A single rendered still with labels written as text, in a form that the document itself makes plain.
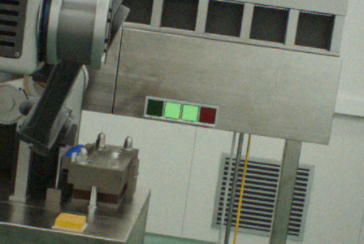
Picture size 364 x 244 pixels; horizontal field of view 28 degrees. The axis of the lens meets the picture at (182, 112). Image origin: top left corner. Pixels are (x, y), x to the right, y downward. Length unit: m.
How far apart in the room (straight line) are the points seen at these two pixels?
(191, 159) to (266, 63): 2.47
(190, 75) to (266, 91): 0.26
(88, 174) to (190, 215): 2.82
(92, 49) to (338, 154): 3.94
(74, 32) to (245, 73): 1.46
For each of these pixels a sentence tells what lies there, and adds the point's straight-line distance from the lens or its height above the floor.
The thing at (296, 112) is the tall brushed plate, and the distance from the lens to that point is 2.47.
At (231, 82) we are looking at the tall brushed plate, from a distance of 2.45.
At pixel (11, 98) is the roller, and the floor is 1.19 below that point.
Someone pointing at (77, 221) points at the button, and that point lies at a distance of 1.95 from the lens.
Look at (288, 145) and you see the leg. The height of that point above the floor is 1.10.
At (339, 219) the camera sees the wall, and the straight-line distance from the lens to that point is 4.99.
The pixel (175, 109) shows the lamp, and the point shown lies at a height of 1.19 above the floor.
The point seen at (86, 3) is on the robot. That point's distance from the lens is 1.05.
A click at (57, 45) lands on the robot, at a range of 1.05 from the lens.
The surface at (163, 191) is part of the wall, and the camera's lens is 4.90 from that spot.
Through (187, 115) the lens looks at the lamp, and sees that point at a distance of 2.45.
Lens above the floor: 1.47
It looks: 7 degrees down
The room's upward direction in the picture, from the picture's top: 8 degrees clockwise
